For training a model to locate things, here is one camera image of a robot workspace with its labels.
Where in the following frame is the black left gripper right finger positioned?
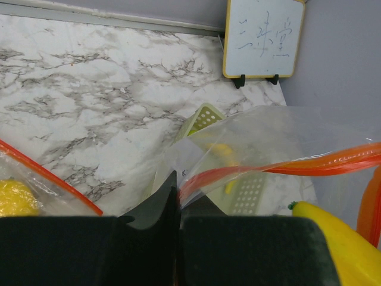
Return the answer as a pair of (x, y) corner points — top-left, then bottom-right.
(177, 197), (341, 285)

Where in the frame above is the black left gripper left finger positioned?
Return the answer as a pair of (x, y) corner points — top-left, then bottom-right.
(1, 173), (179, 285)

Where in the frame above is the clear orange-zip bag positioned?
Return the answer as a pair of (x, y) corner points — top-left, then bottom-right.
(1, 141), (103, 216)
(148, 105), (381, 250)

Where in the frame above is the single yellow toy banana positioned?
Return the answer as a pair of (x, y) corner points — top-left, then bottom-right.
(289, 201), (380, 286)

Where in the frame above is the pale green perforated basket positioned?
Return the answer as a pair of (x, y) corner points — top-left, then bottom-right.
(147, 104), (271, 216)

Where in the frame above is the yellow toy banana bunch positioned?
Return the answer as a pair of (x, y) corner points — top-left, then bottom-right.
(206, 144), (240, 195)

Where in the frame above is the small whiteboard with wooden frame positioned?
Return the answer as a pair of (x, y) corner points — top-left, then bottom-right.
(223, 0), (305, 89)

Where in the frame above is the aluminium table edge rail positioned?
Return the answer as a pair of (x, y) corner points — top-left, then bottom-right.
(1, 1), (224, 36)

